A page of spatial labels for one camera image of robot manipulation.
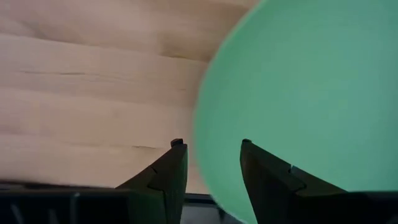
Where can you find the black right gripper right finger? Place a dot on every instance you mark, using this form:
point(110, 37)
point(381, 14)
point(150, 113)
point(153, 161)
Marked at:
point(264, 180)

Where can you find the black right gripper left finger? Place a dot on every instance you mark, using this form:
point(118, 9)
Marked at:
point(174, 174)

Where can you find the green plastic plate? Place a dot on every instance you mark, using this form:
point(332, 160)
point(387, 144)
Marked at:
point(311, 93)

